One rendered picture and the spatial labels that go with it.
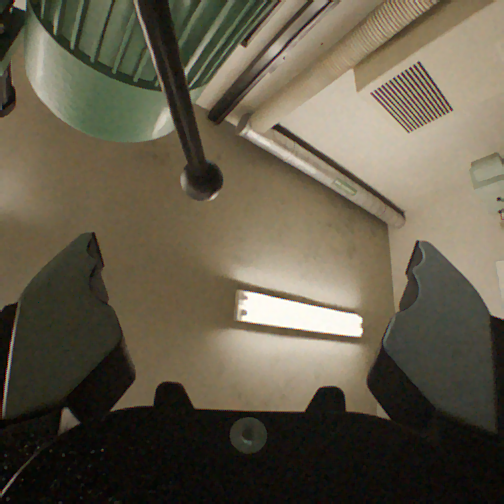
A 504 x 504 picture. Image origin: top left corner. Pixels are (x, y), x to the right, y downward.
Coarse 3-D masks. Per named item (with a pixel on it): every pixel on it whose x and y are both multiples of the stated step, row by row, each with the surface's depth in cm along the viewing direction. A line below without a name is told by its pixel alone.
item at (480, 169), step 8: (496, 152) 154; (480, 160) 160; (488, 160) 156; (496, 160) 152; (472, 168) 164; (480, 168) 159; (488, 168) 156; (496, 168) 153; (472, 176) 174; (480, 176) 161; (488, 176) 159; (496, 176) 161; (480, 184) 169; (488, 184) 165; (496, 184) 162; (480, 192) 172; (488, 192) 171; (496, 192) 169; (488, 200) 179; (496, 200) 177; (488, 208) 188; (496, 208) 186
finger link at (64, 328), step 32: (64, 256) 9; (96, 256) 11; (32, 288) 8; (64, 288) 8; (96, 288) 9; (32, 320) 7; (64, 320) 7; (96, 320) 7; (32, 352) 6; (64, 352) 6; (96, 352) 6; (128, 352) 7; (32, 384) 5; (64, 384) 5; (96, 384) 6; (128, 384) 7; (32, 416) 5
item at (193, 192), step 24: (144, 0) 9; (144, 24) 10; (168, 24) 11; (168, 48) 12; (168, 72) 13; (168, 96) 14; (192, 120) 16; (192, 144) 18; (192, 168) 20; (216, 168) 22; (192, 192) 22; (216, 192) 23
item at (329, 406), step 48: (96, 432) 4; (144, 432) 4; (192, 432) 4; (240, 432) 4; (288, 432) 4; (336, 432) 4; (384, 432) 4; (48, 480) 3; (96, 480) 4; (144, 480) 4; (192, 480) 4; (240, 480) 4; (288, 480) 4; (336, 480) 4; (384, 480) 4; (432, 480) 4
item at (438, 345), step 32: (416, 256) 10; (416, 288) 8; (448, 288) 8; (416, 320) 7; (448, 320) 7; (480, 320) 7; (384, 352) 6; (416, 352) 6; (448, 352) 6; (480, 352) 6; (384, 384) 6; (416, 384) 5; (448, 384) 5; (480, 384) 5; (416, 416) 5; (448, 416) 5; (480, 416) 5
